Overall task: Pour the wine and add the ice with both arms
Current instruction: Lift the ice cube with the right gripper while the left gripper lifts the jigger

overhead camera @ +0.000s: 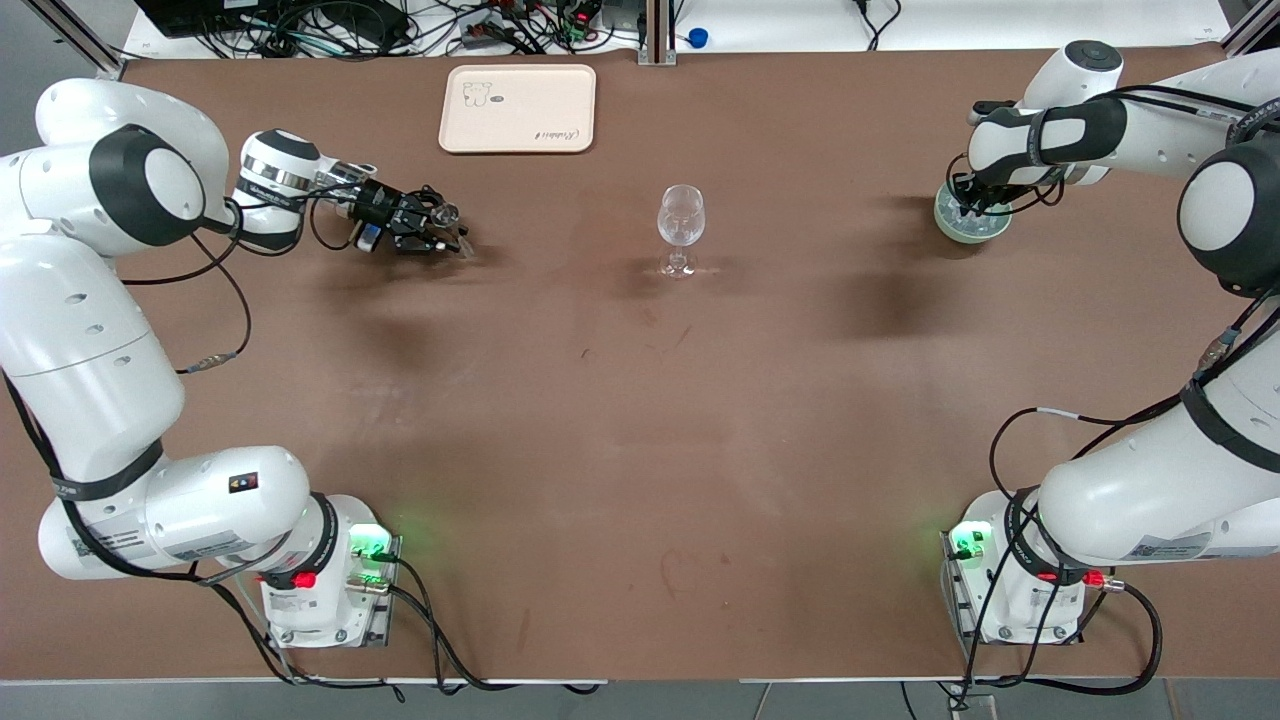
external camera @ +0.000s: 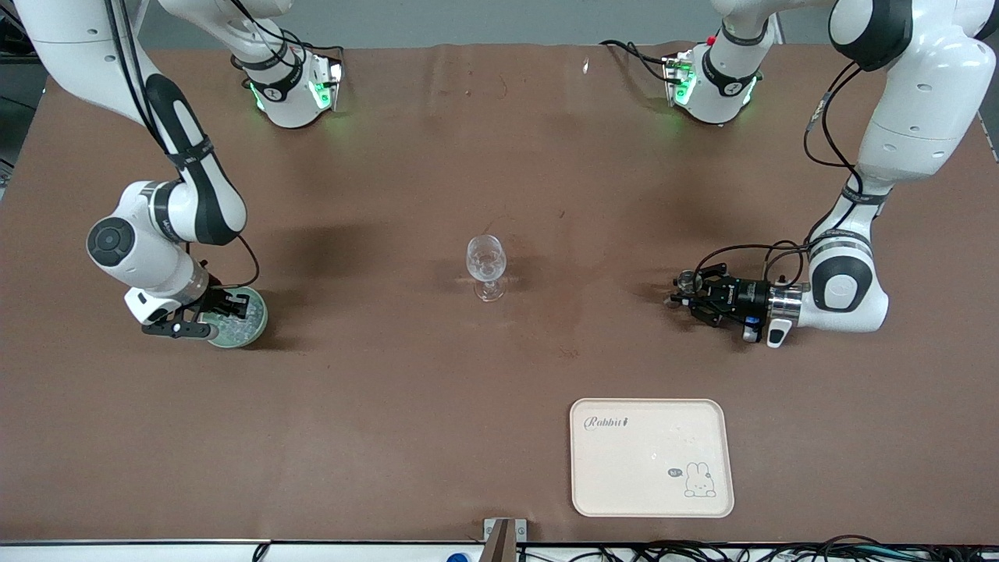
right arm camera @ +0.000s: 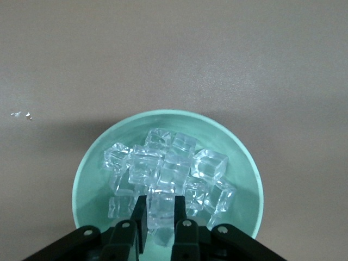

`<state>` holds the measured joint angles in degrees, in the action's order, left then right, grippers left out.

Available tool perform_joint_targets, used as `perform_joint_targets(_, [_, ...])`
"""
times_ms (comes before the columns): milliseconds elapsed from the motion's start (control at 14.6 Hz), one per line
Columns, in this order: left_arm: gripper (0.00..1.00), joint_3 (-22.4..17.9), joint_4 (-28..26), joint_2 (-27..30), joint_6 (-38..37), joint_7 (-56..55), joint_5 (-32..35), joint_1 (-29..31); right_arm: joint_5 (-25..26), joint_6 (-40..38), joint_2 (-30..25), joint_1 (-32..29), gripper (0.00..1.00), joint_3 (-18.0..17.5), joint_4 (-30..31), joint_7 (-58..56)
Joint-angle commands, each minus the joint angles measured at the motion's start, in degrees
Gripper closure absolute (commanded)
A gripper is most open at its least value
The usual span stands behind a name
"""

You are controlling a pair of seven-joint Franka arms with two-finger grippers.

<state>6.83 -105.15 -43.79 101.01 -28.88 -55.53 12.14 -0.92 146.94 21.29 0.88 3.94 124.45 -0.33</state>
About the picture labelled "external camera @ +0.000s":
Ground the cream rabbit print tray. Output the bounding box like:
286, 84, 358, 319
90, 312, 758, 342
569, 398, 735, 519

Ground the green ceramic bowl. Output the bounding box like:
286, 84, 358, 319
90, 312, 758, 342
204, 286, 269, 350

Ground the black cable bundle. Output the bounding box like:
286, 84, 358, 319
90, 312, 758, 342
519, 535, 999, 562

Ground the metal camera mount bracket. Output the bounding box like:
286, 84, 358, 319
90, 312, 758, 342
482, 518, 528, 562

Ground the clear stemmed wine glass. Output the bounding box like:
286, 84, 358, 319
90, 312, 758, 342
466, 234, 507, 303

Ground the brown table cover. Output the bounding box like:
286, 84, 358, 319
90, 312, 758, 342
0, 43, 999, 545

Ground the black arm base cable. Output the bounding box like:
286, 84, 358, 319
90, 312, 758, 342
599, 39, 674, 84

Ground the clear ice cubes heap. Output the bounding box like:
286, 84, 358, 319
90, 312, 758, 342
209, 292, 263, 344

